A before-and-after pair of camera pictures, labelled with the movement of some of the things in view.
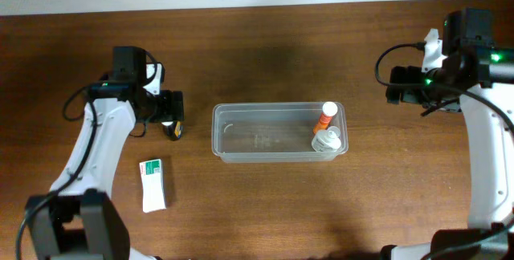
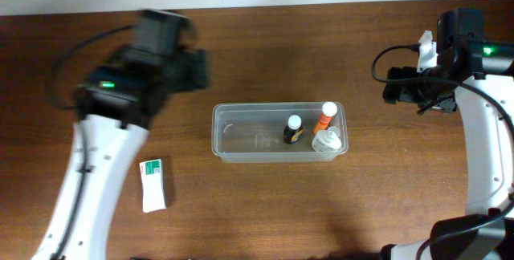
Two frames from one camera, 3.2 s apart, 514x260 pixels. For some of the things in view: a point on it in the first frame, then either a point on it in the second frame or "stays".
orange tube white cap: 329,109 stays
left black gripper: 174,106 -> 193,70
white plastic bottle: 327,140 stays
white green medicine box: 152,178 stays
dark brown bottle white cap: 173,130 -> 293,131
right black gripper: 396,85 stays
